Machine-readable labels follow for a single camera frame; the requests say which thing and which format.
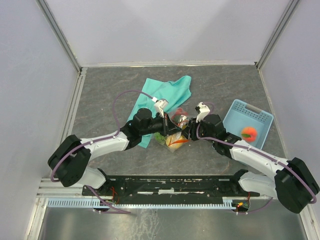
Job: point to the light blue plastic basket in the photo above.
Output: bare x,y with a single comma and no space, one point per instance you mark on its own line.
241,115

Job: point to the light blue cable duct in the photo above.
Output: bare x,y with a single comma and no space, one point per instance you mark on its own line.
95,203

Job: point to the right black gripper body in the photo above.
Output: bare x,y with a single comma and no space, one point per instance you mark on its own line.
193,126

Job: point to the fake peach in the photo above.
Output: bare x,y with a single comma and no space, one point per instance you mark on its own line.
249,134

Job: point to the fake green grapes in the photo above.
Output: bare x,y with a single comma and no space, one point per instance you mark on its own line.
159,138

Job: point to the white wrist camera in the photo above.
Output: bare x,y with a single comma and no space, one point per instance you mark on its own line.
203,110
159,105

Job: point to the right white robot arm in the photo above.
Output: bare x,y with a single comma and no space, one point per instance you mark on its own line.
289,181

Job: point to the yellow fake lemon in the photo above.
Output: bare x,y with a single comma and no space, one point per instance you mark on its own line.
174,142

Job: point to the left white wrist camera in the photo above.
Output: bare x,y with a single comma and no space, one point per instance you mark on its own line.
159,105

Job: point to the teal t-shirt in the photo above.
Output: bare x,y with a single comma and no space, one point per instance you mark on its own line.
175,92

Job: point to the clear zip top bag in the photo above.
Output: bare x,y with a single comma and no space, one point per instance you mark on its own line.
178,133

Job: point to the fake strawberries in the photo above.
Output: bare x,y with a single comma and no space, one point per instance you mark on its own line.
178,112

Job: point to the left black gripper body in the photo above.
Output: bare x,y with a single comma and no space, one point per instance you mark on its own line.
159,124

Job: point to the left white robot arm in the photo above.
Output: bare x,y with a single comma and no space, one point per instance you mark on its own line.
69,162

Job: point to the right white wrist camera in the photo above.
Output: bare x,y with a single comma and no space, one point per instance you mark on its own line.
203,110

